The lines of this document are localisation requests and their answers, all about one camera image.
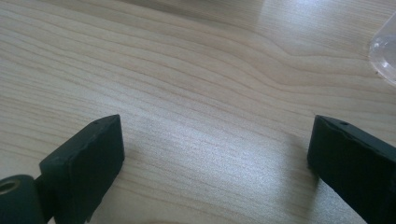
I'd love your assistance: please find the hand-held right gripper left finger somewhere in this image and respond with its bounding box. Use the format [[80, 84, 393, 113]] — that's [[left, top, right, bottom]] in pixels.
[[38, 114, 125, 224]]

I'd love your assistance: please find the clear plastic cup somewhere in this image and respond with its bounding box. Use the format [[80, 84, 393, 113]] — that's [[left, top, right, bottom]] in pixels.
[[368, 12, 396, 87]]

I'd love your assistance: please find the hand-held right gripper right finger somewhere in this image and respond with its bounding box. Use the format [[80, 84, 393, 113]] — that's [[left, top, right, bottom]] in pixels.
[[307, 115, 396, 224]]

